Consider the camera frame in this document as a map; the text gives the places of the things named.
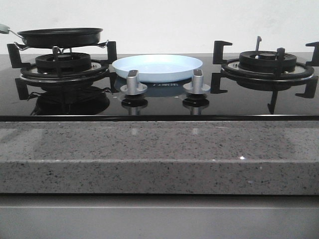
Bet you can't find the black pan support left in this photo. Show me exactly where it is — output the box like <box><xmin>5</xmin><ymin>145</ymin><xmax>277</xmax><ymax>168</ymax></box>
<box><xmin>7</xmin><ymin>41</ymin><xmax>117</xmax><ymax>104</ymax></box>

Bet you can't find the black pan support right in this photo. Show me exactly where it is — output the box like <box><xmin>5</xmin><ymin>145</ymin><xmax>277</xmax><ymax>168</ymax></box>
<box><xmin>210</xmin><ymin>36</ymin><xmax>319</xmax><ymax>115</ymax></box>

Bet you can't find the black glass cooktop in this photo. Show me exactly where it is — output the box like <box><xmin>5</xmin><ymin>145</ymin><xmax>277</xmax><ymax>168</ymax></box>
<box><xmin>0</xmin><ymin>54</ymin><xmax>319</xmax><ymax>121</ymax></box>

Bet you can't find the silver stove knob right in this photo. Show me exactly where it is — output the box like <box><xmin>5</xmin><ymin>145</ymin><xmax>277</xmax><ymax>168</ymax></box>
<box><xmin>183</xmin><ymin>69</ymin><xmax>210</xmax><ymax>95</ymax></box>

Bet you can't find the black pan support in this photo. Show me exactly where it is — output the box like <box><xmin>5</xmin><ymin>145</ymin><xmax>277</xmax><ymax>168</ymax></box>
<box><xmin>7</xmin><ymin>41</ymin><xmax>117</xmax><ymax>104</ymax></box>
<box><xmin>210</xmin><ymin>36</ymin><xmax>319</xmax><ymax>115</ymax></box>

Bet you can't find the light blue plate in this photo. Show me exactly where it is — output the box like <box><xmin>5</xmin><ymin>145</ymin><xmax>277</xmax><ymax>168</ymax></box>
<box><xmin>112</xmin><ymin>54</ymin><xmax>203</xmax><ymax>83</ymax></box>

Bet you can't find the chrome wire pan rack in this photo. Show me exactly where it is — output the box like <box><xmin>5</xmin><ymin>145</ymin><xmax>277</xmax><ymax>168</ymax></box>
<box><xmin>13</xmin><ymin>40</ymin><xmax>111</xmax><ymax>52</ymax></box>

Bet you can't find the black burner right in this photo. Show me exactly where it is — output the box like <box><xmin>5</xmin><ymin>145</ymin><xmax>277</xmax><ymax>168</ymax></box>
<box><xmin>238</xmin><ymin>51</ymin><xmax>297</xmax><ymax>73</ymax></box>

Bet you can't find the black burner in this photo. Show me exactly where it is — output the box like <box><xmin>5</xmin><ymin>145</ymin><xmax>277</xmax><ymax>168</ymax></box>
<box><xmin>35</xmin><ymin>52</ymin><xmax>91</xmax><ymax>73</ymax></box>
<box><xmin>238</xmin><ymin>51</ymin><xmax>297</xmax><ymax>73</ymax></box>

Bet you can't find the silver stove knob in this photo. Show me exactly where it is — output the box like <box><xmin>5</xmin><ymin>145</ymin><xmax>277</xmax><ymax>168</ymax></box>
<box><xmin>120</xmin><ymin>70</ymin><xmax>148</xmax><ymax>96</ymax></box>
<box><xmin>183</xmin><ymin>69</ymin><xmax>210</xmax><ymax>95</ymax></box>

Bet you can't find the black frying pan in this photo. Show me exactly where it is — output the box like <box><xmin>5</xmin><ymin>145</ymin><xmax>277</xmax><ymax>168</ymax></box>
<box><xmin>17</xmin><ymin>27</ymin><xmax>103</xmax><ymax>48</ymax></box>

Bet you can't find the silver stove knob left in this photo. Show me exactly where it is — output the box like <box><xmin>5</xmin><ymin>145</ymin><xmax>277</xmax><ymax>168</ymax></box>
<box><xmin>120</xmin><ymin>70</ymin><xmax>148</xmax><ymax>96</ymax></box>

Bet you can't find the grey cabinet front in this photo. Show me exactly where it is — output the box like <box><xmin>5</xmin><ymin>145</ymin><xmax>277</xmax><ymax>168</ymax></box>
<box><xmin>0</xmin><ymin>195</ymin><xmax>319</xmax><ymax>239</ymax></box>

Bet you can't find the black burner left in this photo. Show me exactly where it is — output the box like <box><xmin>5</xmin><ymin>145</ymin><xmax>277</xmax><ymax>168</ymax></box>
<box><xmin>35</xmin><ymin>52</ymin><xmax>91</xmax><ymax>73</ymax></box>

